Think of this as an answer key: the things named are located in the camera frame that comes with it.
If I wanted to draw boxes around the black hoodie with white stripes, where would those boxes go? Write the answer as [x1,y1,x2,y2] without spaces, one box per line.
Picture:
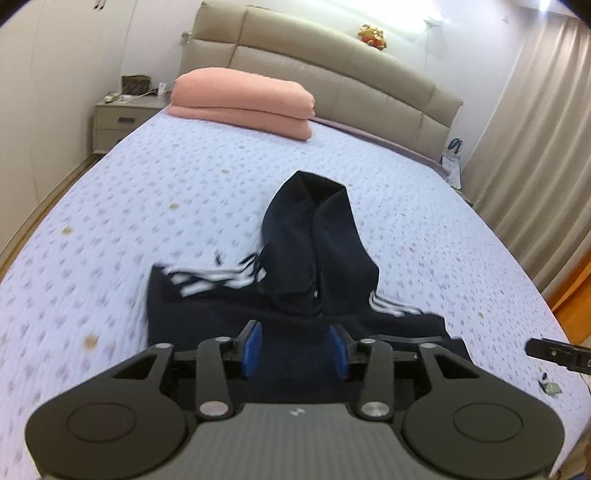
[145,170,474,403]

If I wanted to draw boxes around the beige leather headboard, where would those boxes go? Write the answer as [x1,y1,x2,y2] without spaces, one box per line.
[179,0,464,168]

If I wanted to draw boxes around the orange plush toy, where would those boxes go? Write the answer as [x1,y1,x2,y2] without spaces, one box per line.
[357,24,387,51]

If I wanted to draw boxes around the bed with lilac patterned bedspread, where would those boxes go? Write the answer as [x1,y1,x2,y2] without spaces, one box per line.
[0,110,591,480]

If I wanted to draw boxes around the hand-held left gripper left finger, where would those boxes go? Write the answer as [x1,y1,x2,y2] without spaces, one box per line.
[111,320,264,418]

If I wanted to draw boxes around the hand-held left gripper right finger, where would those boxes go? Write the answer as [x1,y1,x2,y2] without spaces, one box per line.
[328,323,477,418]

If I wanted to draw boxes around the white wardrobe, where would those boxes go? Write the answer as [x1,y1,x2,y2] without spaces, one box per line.
[0,0,139,264]

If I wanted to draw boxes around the beige nightstand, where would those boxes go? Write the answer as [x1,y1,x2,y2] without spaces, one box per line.
[93,93,169,155]

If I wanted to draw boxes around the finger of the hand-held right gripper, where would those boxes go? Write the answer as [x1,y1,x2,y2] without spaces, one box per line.
[526,338,591,376]

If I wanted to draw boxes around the folded pink blanket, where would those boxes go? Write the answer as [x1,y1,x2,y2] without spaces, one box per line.
[166,68,316,141]

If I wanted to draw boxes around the beige curtain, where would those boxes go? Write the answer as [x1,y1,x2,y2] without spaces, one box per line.
[462,14,591,301]

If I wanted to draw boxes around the white and blue shopping bag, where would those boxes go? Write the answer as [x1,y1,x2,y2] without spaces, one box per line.
[441,137,466,190]

